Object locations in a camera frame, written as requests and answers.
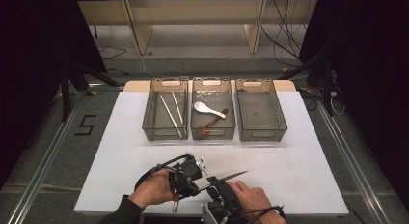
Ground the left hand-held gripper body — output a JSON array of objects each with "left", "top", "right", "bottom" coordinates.
[{"left": 167, "top": 154, "right": 209, "bottom": 200}]

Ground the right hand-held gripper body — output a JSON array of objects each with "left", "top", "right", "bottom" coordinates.
[{"left": 201, "top": 198, "right": 242, "bottom": 224}]

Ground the brown wooden spoon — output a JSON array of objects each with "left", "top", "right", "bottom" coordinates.
[{"left": 199, "top": 107, "right": 230, "bottom": 137}]

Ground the transparent grey plastic bin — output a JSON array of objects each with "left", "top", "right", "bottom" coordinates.
[
  {"left": 142, "top": 77, "right": 189, "bottom": 142},
  {"left": 190, "top": 76, "right": 236, "bottom": 141},
  {"left": 234, "top": 78, "right": 288, "bottom": 143}
]

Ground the white ceramic spoon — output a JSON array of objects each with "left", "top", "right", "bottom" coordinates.
[{"left": 193, "top": 100, "right": 228, "bottom": 120}]

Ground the person's right hand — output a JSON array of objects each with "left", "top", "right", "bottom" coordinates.
[{"left": 226, "top": 180, "right": 287, "bottom": 224}]

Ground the person's left hand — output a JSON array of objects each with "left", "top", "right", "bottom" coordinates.
[{"left": 128, "top": 168, "right": 177, "bottom": 210}]

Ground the white table sheet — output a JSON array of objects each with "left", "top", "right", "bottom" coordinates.
[{"left": 73, "top": 91, "right": 350, "bottom": 217}]

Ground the black metal stand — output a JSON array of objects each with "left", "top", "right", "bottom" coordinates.
[
  {"left": 279, "top": 53, "right": 336, "bottom": 116},
  {"left": 59, "top": 61, "right": 120, "bottom": 122}
]

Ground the beige wooden desk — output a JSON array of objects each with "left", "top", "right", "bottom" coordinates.
[{"left": 75, "top": 0, "right": 319, "bottom": 56}]

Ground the black curtain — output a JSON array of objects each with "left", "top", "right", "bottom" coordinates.
[
  {"left": 300, "top": 0, "right": 409, "bottom": 203},
  {"left": 0, "top": 0, "right": 107, "bottom": 189}
]

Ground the right hand-held gripper black cable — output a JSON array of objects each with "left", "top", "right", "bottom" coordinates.
[{"left": 244, "top": 204, "right": 287, "bottom": 224}]

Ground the metal floor rail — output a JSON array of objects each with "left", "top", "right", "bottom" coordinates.
[
  {"left": 6, "top": 95, "right": 85, "bottom": 224},
  {"left": 316, "top": 99, "right": 392, "bottom": 224}
]

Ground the bundle of black cables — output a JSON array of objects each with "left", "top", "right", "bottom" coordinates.
[{"left": 259, "top": 0, "right": 310, "bottom": 63}]

